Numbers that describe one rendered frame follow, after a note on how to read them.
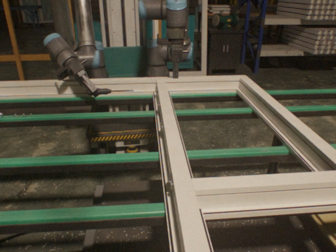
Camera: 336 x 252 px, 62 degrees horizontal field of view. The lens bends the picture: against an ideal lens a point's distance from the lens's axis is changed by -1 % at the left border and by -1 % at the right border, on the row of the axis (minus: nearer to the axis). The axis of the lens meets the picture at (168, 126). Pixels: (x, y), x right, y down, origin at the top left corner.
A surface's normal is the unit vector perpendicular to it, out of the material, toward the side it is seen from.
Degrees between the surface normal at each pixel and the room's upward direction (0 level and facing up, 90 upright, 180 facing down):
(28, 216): 0
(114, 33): 90
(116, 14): 90
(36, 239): 0
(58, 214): 0
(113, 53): 90
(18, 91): 90
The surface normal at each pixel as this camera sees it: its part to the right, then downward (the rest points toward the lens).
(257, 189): 0.08, 0.43
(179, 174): 0.00, -0.90
